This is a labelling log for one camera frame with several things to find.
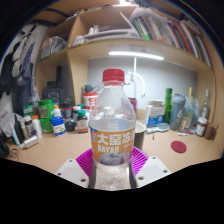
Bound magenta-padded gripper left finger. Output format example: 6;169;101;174
54;148;98;189

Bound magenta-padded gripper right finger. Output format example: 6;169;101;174
129;146;172;189

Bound clear bottle with orange label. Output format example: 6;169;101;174
88;68;137;191

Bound flat round red coaster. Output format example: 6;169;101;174
170;140;188;154

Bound light blue hairbrush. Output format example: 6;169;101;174
145;122;170;135

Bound white bottle with blue label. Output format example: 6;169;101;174
50;116;67;138

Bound red and green pen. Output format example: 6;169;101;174
177;131;194;137

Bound brown bottle with green cap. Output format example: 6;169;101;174
76;109;90;134

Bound silver cylinder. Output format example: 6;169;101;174
19;134;39;150

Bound white and blue carton box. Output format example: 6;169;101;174
144;99;167;129

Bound grey shaker bottle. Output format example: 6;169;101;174
169;93;186;132

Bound brown jar with white lid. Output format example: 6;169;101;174
195;116;208;137

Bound green plastic container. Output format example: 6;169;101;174
37;99;54;134

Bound maroon pouch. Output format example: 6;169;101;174
128;97;138;114

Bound dark green bottle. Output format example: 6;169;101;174
164;87;174;124

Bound brown ceramic mug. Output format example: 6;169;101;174
203;122;219;141

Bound red and white canister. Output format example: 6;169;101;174
82;92;99;111

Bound yellow-capped bottle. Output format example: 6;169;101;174
186;87;195;118

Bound clear glass bottle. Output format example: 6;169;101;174
199;88;212;121

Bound hanging clothes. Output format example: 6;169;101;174
0;24;43;108

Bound white LED light bar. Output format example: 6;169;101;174
108;50;165;62

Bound wooden shelf unit with books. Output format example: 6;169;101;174
34;0;216;104

